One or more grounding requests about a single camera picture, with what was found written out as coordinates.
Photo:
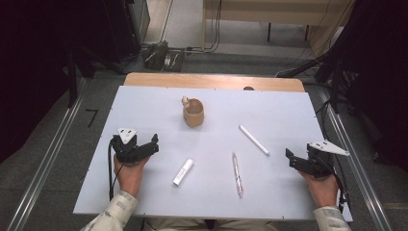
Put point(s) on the clear pen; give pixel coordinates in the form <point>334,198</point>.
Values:
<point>237,174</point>

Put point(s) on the dark cabinet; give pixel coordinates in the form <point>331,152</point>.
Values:
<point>128,25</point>

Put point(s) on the dark curtain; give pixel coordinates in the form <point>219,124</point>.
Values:
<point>381,80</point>
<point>29,64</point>

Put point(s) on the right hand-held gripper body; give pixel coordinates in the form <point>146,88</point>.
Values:
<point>320,163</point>

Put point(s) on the light wooden desk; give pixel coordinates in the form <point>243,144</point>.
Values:
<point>272,12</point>

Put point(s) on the tan pen holder cup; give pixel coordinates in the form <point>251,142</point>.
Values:
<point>193,118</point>

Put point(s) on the white pen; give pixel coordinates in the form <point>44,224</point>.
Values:
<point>254,140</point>

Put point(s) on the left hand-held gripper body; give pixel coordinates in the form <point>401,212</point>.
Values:
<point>123,150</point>

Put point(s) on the white tube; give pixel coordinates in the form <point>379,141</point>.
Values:
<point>183,172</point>

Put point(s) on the power strip with plugs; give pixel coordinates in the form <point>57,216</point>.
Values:
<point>162,57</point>

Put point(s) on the person's lap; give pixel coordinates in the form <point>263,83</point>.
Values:
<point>179,225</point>

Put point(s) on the person's left hand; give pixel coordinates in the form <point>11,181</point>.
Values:
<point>130,178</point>

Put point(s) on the wooden table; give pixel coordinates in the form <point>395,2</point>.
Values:
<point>208,82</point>

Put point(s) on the aluminium floor rail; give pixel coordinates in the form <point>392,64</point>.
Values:
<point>48,160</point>
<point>359,166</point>

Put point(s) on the person's right hand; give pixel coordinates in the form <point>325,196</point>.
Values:
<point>324,191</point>

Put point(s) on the black stand leg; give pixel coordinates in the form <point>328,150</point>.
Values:
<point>335,86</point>
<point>72,83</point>

